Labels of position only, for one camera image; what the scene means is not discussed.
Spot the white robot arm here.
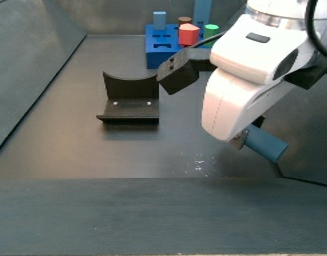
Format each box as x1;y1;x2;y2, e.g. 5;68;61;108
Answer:
201;0;319;142

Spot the black cable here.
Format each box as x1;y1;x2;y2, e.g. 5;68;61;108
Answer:
304;0;327;62

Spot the red rounded peg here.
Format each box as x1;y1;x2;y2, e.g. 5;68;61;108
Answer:
179;23;200;46

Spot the small blue rectangular peg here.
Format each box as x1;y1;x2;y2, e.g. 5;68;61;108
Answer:
152;11;165;30

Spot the tall blue rectangular peg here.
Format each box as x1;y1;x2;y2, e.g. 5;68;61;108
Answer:
192;0;212;27

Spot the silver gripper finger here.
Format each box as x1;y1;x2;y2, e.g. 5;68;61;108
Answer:
230;129;250;150

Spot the black curved cradle fixture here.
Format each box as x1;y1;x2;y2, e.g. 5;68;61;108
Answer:
96;73;159;125

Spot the blue shape sorter block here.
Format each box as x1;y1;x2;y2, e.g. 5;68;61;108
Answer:
144;23;216;70

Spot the light blue oval cylinder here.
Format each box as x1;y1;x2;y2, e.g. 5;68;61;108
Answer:
244;125;288;163

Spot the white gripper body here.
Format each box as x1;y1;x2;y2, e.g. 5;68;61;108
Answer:
201;15;314;141

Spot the green hexagonal peg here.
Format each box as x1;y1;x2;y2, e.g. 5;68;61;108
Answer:
203;24;219;39

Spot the brown round peg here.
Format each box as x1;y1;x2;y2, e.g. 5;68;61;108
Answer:
177;16;192;25

